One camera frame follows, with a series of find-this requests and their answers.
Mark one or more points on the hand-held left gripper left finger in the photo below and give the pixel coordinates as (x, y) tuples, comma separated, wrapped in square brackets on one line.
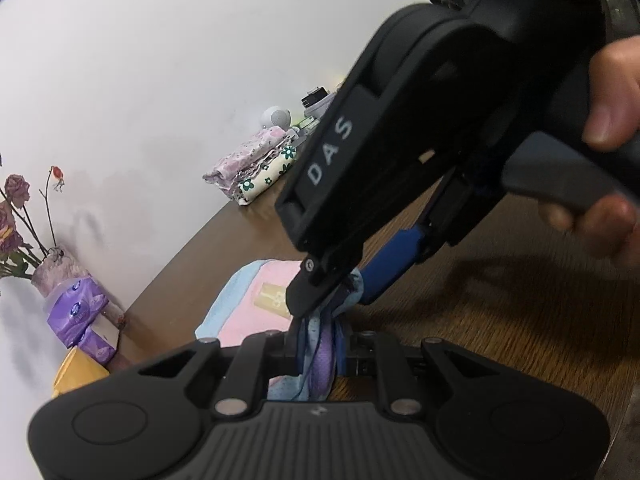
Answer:
[(297, 355)]

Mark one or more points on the cream green-flowered folded cloth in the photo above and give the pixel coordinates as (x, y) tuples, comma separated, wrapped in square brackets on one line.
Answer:
[(265, 180)]

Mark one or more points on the small black box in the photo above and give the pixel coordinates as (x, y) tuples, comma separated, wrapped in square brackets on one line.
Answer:
[(314, 96)]

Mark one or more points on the dried rose bouquet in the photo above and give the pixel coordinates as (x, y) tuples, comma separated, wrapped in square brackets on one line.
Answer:
[(15, 195)]

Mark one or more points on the pink floral folded cloth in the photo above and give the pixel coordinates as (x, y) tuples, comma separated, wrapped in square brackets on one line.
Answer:
[(245, 160)]

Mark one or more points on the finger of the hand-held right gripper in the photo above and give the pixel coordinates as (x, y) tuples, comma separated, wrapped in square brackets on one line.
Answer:
[(395, 260), (315, 285)]

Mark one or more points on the pink and blue mesh shirt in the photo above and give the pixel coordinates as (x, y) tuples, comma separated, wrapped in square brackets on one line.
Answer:
[(245, 310)]

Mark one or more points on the lilac tin box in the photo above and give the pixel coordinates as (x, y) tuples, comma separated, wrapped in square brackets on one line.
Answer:
[(320, 109)]

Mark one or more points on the yellow mug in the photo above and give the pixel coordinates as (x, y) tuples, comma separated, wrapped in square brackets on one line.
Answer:
[(77, 372)]

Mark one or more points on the white and green small box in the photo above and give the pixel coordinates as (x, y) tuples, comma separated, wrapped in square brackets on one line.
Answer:
[(307, 124)]

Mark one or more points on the purple tissue pack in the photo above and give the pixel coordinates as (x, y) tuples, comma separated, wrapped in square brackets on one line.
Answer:
[(102, 342), (75, 310)]

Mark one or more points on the person's right hand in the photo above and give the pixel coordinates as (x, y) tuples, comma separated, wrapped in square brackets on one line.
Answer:
[(617, 100)]

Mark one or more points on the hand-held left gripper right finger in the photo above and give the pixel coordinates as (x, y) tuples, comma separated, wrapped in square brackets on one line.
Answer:
[(341, 357)]

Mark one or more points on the white robot-shaped speaker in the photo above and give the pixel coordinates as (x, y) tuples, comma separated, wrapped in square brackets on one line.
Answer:
[(276, 116)]

